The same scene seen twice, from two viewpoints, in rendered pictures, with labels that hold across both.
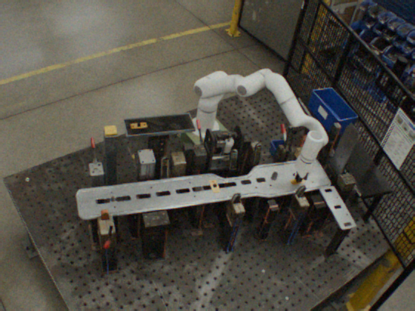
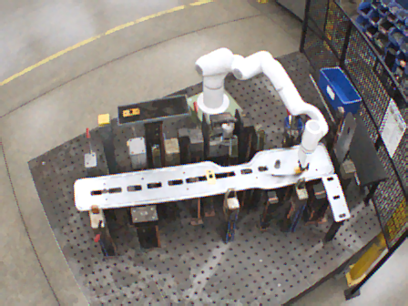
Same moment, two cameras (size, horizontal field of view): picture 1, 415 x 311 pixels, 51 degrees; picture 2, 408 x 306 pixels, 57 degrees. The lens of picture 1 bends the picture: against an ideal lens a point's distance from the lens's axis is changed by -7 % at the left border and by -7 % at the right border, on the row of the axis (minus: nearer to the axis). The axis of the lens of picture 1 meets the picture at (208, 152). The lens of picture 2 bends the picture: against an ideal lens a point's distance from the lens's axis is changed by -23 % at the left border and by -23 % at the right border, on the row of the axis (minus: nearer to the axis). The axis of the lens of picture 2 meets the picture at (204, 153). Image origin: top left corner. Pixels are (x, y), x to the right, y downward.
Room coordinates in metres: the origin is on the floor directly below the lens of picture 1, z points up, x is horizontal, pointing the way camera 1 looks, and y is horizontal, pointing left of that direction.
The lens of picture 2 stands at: (0.30, -0.27, 2.90)
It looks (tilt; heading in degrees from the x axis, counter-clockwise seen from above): 52 degrees down; 11
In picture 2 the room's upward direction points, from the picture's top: 3 degrees clockwise
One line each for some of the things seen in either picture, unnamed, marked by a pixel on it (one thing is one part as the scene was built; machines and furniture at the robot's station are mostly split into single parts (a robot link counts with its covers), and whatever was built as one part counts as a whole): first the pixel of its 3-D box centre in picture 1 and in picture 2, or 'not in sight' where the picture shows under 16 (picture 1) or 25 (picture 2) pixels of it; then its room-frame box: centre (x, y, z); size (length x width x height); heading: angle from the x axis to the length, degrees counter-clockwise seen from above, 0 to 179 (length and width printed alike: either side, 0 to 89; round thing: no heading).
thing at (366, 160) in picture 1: (342, 141); (348, 123); (2.16, -0.80, 1.02); 0.90 x 0.22 x 0.03; 25
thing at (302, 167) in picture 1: (304, 164); (306, 153); (1.75, -0.51, 1.14); 0.10 x 0.07 x 0.11; 25
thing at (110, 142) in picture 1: (110, 161); (108, 147); (1.70, 0.52, 0.92); 0.08 x 0.08 x 0.44; 25
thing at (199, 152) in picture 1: (196, 173); (195, 158); (1.77, 0.05, 0.89); 0.13 x 0.11 x 0.38; 25
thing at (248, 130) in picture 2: (238, 164); (243, 147); (1.89, -0.18, 0.91); 0.07 x 0.05 x 0.42; 25
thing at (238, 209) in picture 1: (231, 225); (229, 218); (1.47, -0.19, 0.87); 0.12 x 0.09 x 0.35; 25
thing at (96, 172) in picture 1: (97, 191); (95, 178); (1.51, 0.54, 0.88); 0.11 x 0.10 x 0.36; 25
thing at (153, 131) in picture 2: (156, 155); (154, 139); (1.81, 0.28, 0.92); 0.10 x 0.08 x 0.45; 115
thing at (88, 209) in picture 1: (211, 188); (207, 179); (1.59, -0.05, 1.00); 1.38 x 0.22 x 0.02; 115
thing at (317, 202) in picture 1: (310, 216); (313, 204); (1.66, -0.63, 0.84); 0.11 x 0.10 x 0.28; 25
